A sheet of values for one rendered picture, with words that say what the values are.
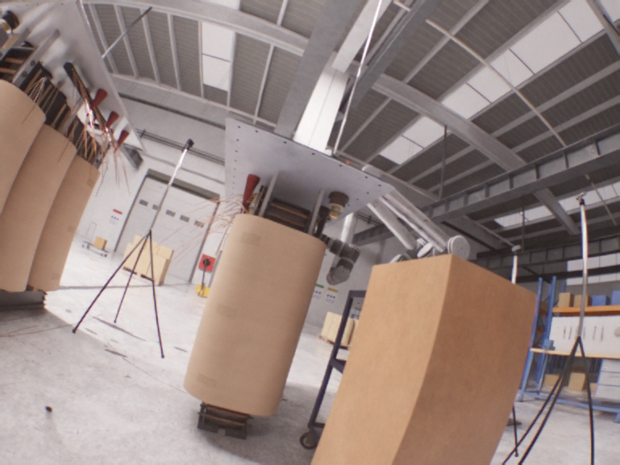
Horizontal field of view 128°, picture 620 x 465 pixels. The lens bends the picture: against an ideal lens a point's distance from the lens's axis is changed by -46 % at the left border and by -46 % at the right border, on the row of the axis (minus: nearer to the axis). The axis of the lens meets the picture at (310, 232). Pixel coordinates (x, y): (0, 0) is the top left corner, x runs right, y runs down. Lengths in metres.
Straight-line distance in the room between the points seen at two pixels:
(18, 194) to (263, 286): 1.45
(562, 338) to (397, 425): 5.05
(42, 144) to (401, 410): 1.91
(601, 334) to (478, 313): 4.75
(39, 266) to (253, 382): 1.60
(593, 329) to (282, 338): 4.88
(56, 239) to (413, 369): 2.08
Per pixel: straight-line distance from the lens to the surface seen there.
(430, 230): 2.09
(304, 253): 1.24
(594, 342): 5.30
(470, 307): 0.57
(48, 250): 2.14
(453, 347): 0.55
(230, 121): 1.17
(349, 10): 4.57
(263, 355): 1.24
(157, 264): 7.73
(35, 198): 1.82
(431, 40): 10.96
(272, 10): 11.77
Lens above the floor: 0.77
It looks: 15 degrees up
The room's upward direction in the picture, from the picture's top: 17 degrees clockwise
